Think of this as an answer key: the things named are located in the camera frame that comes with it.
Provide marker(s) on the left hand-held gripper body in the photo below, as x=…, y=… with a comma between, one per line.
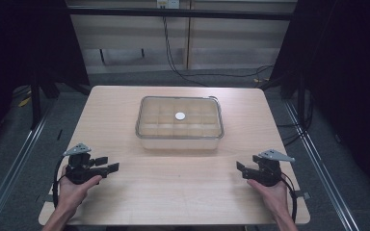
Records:
x=83, y=169

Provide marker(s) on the person's right hand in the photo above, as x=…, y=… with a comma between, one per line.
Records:
x=271, y=197

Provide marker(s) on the person's left hand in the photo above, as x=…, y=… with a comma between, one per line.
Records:
x=72, y=192

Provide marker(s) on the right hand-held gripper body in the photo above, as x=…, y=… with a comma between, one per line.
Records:
x=266, y=171

